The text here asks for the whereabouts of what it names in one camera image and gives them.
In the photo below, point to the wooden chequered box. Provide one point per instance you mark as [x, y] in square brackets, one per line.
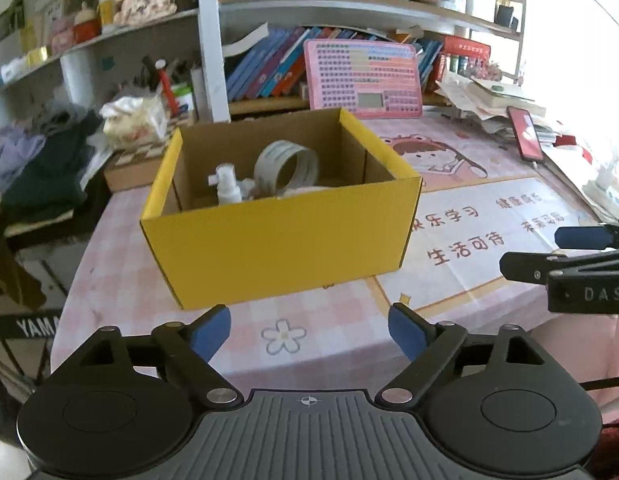
[139, 152]

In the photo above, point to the blue leaning books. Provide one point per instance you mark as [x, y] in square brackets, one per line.
[429, 62]

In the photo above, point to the grey tape roll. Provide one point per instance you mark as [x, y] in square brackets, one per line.
[277, 150]

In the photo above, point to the green and white box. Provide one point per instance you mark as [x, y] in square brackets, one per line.
[183, 102]

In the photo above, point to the pink toy keyboard tablet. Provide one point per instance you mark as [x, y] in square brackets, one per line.
[362, 75]

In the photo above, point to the pile of clothes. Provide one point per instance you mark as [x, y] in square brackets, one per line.
[44, 180]

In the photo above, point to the stack of papers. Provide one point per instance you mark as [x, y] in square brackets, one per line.
[489, 100]

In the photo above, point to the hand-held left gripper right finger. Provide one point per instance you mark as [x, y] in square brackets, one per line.
[407, 330]

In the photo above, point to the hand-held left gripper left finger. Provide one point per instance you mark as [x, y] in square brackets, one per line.
[212, 330]

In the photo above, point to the long red box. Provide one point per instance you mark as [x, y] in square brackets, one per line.
[467, 46]

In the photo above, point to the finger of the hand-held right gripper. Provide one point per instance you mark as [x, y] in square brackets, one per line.
[579, 238]
[524, 266]

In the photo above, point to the row of slanted books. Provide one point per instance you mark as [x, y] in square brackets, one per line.
[264, 70]

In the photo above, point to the purple cloth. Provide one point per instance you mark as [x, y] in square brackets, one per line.
[9, 160]

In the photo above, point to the white pen holders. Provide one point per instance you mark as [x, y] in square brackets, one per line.
[469, 2]

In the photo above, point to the gold box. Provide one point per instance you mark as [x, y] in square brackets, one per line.
[37, 55]

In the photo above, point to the white spray bottle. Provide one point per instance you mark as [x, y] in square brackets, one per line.
[227, 191]

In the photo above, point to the red phone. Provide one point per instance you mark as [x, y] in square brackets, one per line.
[525, 132]

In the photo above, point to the small red box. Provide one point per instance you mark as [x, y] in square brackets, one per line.
[87, 27]

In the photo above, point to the crumpled white plastic bag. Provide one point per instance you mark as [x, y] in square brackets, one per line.
[134, 122]

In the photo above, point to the pink garment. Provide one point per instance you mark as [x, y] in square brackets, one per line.
[584, 350]

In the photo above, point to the white charger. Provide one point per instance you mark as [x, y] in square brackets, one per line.
[603, 182]

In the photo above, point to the white shelf unit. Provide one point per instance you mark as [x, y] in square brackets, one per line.
[212, 60]

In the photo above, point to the dark picture frame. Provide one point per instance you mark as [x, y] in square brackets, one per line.
[7, 22]

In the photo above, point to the yellow cardboard box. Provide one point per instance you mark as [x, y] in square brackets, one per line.
[279, 250]

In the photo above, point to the grey cloth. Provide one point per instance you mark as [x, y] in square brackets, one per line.
[59, 117]

